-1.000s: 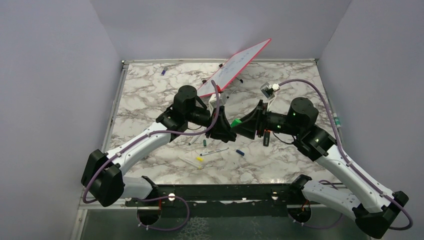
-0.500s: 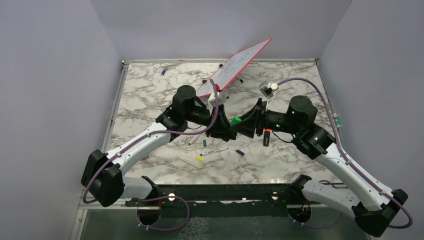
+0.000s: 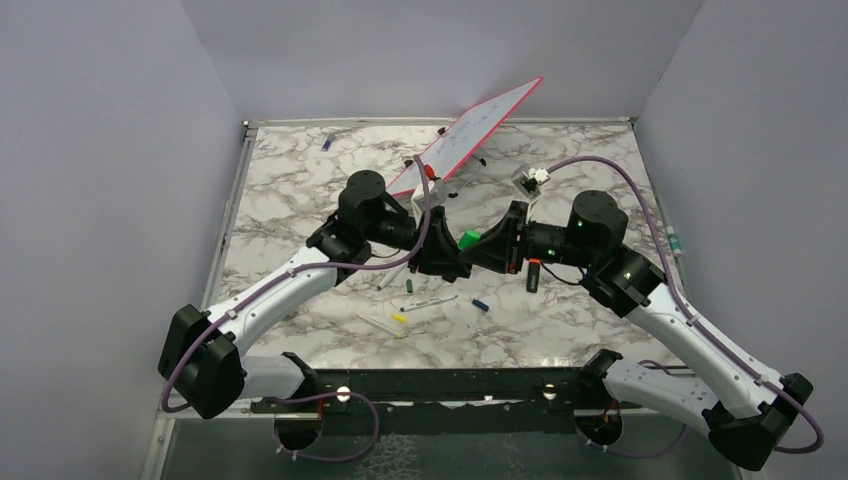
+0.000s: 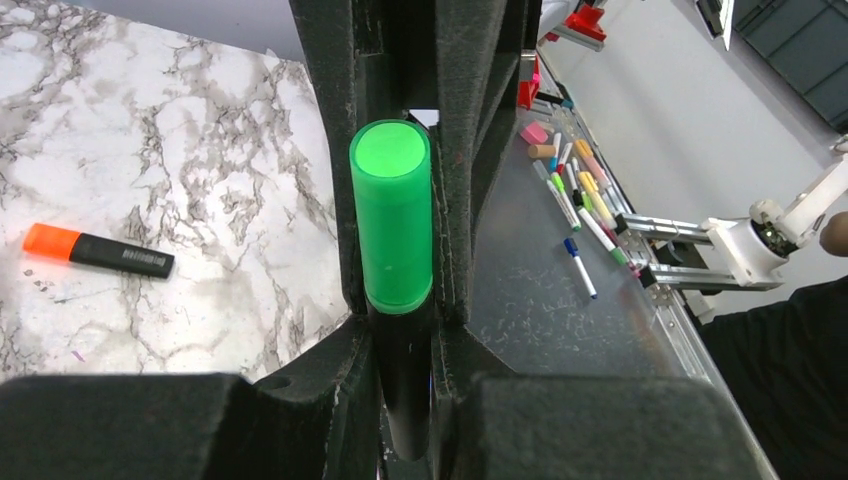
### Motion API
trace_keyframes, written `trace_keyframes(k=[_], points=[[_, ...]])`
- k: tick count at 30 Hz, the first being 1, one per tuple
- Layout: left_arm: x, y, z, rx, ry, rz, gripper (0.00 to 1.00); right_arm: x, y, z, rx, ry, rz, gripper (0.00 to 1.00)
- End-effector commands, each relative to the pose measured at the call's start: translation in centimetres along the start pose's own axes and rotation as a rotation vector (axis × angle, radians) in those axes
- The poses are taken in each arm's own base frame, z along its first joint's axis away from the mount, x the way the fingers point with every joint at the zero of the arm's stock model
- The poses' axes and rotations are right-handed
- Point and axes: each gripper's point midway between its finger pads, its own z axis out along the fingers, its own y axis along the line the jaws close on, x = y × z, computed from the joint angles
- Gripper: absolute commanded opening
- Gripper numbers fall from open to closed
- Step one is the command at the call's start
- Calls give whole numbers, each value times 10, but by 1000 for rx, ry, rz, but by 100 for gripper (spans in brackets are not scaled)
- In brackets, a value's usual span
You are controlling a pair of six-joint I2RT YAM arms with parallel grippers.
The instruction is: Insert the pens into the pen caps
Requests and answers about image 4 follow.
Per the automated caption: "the green cap white marker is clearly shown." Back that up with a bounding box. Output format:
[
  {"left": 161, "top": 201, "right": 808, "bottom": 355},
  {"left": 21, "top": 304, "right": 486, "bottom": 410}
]
[{"left": 577, "top": 206, "right": 629, "bottom": 266}]

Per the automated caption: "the green black highlighter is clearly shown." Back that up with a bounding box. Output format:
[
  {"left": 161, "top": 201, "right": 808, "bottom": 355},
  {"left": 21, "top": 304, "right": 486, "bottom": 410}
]
[{"left": 368, "top": 298, "right": 435, "bottom": 461}]

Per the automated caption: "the pink eraser block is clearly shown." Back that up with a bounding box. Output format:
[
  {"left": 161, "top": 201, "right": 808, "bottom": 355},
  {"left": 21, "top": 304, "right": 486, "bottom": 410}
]
[{"left": 520, "top": 121, "right": 549, "bottom": 145}]

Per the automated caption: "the yellow highlighter pen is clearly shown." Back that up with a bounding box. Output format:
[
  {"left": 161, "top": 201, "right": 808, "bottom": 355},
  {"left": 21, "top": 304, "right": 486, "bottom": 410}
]
[{"left": 578, "top": 171, "right": 617, "bottom": 230}]

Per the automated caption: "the green highlighter cap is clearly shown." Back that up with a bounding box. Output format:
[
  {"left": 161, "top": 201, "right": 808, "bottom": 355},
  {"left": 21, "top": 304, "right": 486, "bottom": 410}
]
[{"left": 349, "top": 119, "right": 434, "bottom": 315}]

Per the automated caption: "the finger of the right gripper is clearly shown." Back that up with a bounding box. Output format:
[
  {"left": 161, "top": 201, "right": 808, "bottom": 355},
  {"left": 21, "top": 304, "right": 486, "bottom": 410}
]
[
  {"left": 423, "top": 1, "right": 541, "bottom": 324},
  {"left": 290, "top": 0, "right": 371, "bottom": 314}
]

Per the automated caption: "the person in black shirt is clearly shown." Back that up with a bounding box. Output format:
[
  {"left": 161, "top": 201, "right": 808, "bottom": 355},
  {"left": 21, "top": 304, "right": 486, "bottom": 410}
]
[{"left": 695, "top": 211, "right": 848, "bottom": 480}]

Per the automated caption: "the blue cap white marker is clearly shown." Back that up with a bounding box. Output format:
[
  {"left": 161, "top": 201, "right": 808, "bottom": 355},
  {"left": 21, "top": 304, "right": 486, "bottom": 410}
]
[{"left": 563, "top": 238, "right": 598, "bottom": 299}]

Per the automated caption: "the cork stopper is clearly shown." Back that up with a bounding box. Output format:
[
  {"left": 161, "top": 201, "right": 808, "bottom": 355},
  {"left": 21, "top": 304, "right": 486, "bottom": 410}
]
[{"left": 527, "top": 144, "right": 557, "bottom": 159}]

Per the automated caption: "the orange black highlighter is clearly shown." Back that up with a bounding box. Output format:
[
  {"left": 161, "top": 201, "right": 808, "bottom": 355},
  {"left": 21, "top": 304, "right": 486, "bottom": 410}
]
[{"left": 23, "top": 223, "right": 175, "bottom": 279}]

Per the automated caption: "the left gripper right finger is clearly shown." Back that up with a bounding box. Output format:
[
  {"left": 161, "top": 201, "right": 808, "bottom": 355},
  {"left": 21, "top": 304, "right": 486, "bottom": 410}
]
[{"left": 431, "top": 325, "right": 763, "bottom": 479}]

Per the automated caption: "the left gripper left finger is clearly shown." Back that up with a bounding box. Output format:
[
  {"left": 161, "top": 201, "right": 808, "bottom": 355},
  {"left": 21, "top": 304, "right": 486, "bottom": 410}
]
[{"left": 1, "top": 318, "right": 380, "bottom": 479}]

